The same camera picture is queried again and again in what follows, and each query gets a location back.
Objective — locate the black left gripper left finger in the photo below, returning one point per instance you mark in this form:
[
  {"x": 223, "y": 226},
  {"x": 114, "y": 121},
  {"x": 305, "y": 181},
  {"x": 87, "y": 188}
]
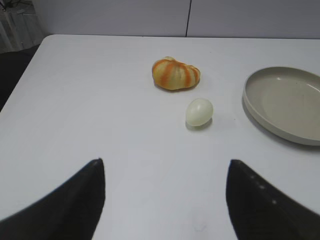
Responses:
[{"x": 70, "y": 212}]

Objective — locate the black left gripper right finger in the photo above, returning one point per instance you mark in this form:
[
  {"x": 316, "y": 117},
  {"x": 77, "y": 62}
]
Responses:
[{"x": 259, "y": 211}]

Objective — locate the white egg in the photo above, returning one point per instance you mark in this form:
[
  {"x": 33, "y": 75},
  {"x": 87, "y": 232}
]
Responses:
[{"x": 199, "y": 112}]

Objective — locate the beige round plate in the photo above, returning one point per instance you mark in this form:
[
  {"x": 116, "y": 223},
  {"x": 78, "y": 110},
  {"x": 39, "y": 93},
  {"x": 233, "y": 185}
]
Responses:
[{"x": 286, "y": 102}]

